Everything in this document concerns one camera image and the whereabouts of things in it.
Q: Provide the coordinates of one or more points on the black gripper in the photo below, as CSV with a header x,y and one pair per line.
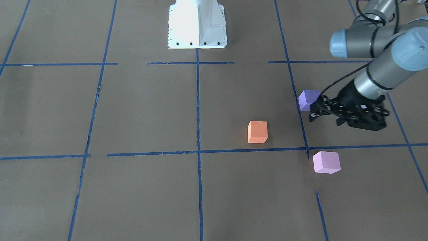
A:
x,y
346,95

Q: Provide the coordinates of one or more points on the orange foam cube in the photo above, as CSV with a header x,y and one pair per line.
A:
x,y
257,132

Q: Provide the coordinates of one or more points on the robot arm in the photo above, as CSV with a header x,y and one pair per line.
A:
x,y
398,51

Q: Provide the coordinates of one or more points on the purple foam cube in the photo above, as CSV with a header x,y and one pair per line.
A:
x,y
307,98

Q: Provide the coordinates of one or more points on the pink foam cube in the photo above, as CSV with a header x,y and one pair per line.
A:
x,y
326,162

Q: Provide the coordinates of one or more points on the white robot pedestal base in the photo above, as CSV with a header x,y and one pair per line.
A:
x,y
197,24

